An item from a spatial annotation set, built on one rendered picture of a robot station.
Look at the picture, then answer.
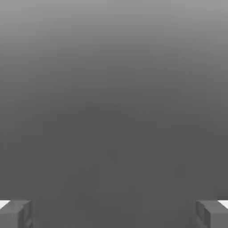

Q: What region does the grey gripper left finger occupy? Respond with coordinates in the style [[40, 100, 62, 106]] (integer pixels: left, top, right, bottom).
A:
[[0, 199, 33, 228]]

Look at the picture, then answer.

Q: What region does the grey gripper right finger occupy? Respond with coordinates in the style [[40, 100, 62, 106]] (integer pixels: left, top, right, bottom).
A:
[[195, 199, 228, 228]]

